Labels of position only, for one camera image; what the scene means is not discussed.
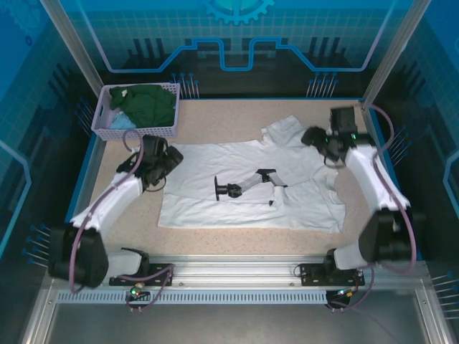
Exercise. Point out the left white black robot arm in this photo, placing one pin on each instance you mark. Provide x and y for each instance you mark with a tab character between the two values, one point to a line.
82	254

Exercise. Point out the white t-shirt with black print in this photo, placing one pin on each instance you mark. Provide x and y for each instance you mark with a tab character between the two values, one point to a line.
215	211

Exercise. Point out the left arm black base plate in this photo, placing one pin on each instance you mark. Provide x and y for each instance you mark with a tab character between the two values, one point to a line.
161	274

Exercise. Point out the connector with green light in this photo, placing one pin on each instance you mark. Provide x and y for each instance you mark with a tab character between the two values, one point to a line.
347	292
137	289

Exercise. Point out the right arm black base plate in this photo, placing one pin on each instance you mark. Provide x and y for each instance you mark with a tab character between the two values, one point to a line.
310	274

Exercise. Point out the aluminium frame post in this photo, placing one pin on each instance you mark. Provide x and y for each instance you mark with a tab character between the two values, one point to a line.
71	43
394	46

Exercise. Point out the dark green t-shirt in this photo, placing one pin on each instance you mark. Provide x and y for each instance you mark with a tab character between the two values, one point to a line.
147	107

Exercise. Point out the aluminium mounting rail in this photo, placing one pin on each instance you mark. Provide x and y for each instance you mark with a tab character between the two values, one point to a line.
236	268

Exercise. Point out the light blue t-shirt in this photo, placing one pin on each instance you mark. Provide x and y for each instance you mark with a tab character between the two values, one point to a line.
122	122

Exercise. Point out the lilac plastic basket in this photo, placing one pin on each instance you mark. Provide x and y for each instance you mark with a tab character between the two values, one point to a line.
143	132

